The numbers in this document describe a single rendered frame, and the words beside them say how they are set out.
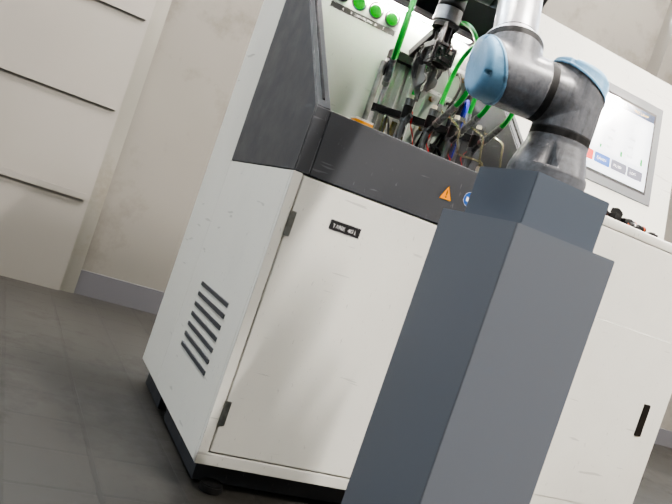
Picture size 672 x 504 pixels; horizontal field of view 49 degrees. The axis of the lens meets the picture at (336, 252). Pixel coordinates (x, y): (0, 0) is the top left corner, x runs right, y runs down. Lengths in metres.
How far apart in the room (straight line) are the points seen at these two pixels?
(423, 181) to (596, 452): 1.02
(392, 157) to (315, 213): 0.24
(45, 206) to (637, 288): 2.61
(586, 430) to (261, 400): 1.01
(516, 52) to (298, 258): 0.69
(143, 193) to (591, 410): 2.40
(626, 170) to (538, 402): 1.35
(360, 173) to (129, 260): 2.23
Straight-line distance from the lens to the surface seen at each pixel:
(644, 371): 2.43
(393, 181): 1.82
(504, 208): 1.38
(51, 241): 3.74
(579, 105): 1.45
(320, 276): 1.77
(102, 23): 3.75
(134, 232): 3.82
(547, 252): 1.34
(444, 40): 2.10
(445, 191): 1.89
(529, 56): 1.43
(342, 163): 1.76
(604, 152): 2.56
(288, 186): 1.72
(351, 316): 1.83
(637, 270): 2.32
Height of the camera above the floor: 0.68
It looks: 1 degrees down
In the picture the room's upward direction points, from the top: 19 degrees clockwise
